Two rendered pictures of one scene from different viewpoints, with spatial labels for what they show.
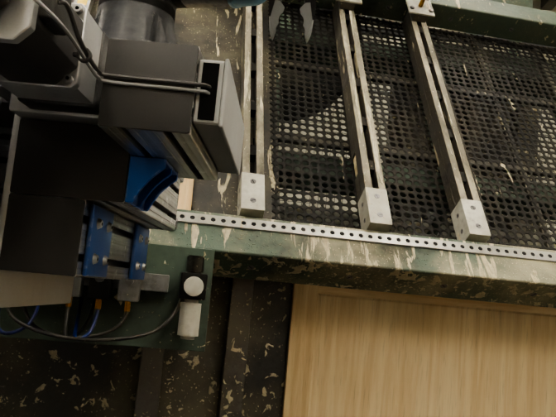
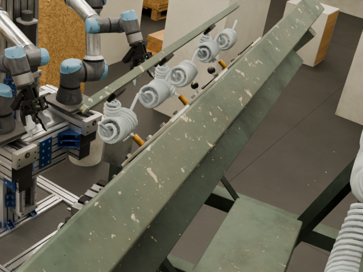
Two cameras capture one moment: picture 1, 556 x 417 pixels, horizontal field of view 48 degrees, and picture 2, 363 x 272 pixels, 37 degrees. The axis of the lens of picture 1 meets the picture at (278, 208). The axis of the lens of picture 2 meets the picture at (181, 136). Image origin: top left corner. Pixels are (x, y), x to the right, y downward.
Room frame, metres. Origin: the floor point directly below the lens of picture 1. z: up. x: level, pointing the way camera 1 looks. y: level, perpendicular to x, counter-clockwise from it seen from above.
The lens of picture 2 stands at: (2.81, -1.40, 2.48)
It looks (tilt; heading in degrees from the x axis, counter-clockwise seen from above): 29 degrees down; 118
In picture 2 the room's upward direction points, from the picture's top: 10 degrees clockwise
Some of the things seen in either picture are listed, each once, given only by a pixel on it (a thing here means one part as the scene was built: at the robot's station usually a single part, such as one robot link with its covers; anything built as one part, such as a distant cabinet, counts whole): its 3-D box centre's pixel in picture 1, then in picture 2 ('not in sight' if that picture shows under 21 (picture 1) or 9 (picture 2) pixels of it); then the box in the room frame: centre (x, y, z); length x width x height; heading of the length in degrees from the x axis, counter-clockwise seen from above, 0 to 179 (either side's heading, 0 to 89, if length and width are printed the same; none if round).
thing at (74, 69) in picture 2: not in sight; (72, 72); (0.94, 0.74, 1.20); 0.13 x 0.12 x 0.14; 64
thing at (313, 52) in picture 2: not in sight; (306, 31); (0.71, 5.64, 0.36); 0.58 x 0.45 x 0.72; 179
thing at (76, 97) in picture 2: not in sight; (69, 90); (0.93, 0.74, 1.09); 0.15 x 0.15 x 0.10
